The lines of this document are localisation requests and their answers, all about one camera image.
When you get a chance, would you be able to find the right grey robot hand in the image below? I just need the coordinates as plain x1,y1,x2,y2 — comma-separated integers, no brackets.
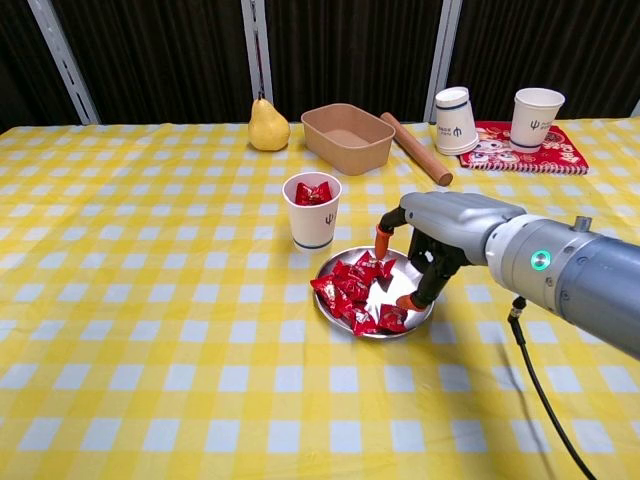
374,191,527,312

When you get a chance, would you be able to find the inverted white paper cup stack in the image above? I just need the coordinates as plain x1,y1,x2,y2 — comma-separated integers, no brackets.
433,85,480,157

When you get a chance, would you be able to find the white paper cup blue logo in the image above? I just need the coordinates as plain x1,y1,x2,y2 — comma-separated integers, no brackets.
509,87,566,154
281,171,343,253

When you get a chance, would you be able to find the wooden rolling pin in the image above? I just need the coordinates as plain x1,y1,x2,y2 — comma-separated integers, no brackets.
379,111,454,187

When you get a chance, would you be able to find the round metal plate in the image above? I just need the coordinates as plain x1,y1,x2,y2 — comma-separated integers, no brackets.
313,245,437,340

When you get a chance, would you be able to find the brown paper food tray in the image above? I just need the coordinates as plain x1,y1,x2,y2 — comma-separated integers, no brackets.
300,102,396,177

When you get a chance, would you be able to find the red spiral notebook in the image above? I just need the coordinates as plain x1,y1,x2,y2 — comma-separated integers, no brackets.
458,120,590,177

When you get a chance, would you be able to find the yellow pear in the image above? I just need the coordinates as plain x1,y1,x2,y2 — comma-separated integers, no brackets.
248,97,292,152

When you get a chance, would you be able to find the yellow white checkered tablecloth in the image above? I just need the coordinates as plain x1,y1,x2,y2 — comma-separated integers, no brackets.
0,118,640,480

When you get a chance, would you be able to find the black pleated curtain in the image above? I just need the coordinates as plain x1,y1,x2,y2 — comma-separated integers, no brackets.
0,0,640,126

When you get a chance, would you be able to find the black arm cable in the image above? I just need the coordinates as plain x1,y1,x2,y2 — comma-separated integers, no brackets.
507,295,599,480

